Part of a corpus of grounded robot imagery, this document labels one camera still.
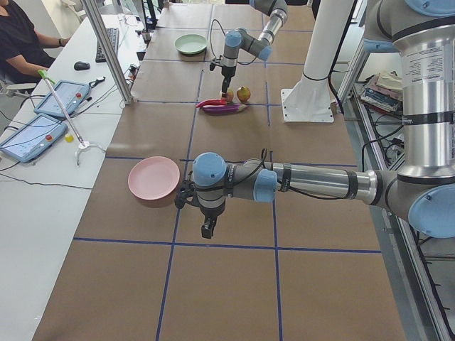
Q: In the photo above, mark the green plate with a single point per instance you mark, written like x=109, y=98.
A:
x=190, y=44

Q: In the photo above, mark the black computer mouse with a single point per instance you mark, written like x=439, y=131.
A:
x=80, y=66

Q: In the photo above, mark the purple eggplant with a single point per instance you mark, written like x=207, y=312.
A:
x=227, y=109

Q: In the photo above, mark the far blue teach pendant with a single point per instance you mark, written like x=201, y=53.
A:
x=71, y=94

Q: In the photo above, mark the pink plate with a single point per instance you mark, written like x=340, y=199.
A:
x=153, y=178

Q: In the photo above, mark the stack of books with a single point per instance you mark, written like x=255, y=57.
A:
x=383, y=91

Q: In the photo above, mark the red yellow pomegranate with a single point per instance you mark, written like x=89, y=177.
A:
x=243, y=94

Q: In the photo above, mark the aluminium frame post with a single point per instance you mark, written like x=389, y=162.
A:
x=120, y=59

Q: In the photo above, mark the near blue teach pendant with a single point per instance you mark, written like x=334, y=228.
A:
x=34, y=138

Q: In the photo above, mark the seated person black shirt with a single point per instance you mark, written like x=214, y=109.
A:
x=23, y=47

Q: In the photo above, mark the yellow green peach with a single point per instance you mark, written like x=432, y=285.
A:
x=227, y=96

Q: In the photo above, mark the red chili pepper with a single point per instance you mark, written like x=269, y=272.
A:
x=211, y=102

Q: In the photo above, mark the reacher grabber stick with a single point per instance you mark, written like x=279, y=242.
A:
x=83, y=144

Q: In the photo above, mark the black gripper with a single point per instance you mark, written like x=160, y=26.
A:
x=211, y=214
x=227, y=72

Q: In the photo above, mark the blue teach pendant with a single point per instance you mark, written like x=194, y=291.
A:
x=34, y=138
x=71, y=94

